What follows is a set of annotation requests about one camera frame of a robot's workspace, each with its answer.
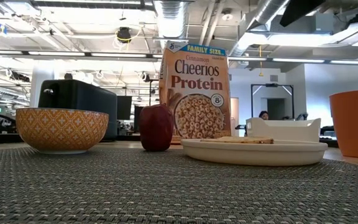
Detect black door frame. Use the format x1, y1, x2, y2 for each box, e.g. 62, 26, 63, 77
250, 83, 295, 119

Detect dark red apple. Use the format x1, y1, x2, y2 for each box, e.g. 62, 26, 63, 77
139, 103, 175, 152

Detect grey woven placemat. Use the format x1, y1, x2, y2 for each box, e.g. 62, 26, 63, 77
0, 146, 358, 224

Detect orange cup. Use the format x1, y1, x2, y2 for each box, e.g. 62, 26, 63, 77
329, 89, 358, 159

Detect Cinnamon Cheerios Protein cereal box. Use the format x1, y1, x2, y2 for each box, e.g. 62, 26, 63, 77
158, 40, 232, 145

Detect white rectangular tray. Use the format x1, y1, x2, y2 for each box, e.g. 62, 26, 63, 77
246, 117, 322, 143

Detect black computer monitor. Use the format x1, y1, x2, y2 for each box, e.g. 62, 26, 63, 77
116, 95, 133, 121

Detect white round plate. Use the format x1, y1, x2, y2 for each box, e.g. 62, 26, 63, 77
180, 138, 329, 167

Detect orange patterned bowl blue inside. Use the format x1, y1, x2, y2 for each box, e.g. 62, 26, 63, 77
15, 107, 110, 156

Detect black toaster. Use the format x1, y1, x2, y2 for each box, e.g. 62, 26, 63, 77
37, 78, 118, 141

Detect toast slice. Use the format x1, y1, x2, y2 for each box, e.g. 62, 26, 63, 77
200, 136, 275, 145

